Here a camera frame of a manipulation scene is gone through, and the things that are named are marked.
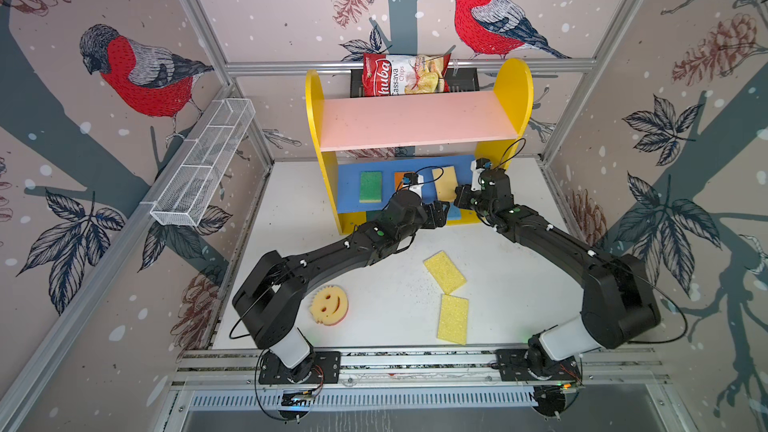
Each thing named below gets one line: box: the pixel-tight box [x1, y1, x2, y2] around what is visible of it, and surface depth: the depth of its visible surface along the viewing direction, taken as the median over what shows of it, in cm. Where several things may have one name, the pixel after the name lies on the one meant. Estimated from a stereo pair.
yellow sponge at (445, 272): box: [423, 250, 467, 295], surface depth 91 cm
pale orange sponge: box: [432, 166, 458, 203], surface depth 92 cm
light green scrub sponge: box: [359, 171, 382, 203], surface depth 96 cm
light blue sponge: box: [448, 202, 460, 220], surface depth 79 cm
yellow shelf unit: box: [306, 58, 534, 235], surface depth 78 cm
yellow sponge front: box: [437, 294, 469, 345], surface depth 83 cm
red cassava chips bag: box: [362, 53, 452, 97], surface depth 89 cm
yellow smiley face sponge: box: [309, 285, 349, 326], surface depth 83 cm
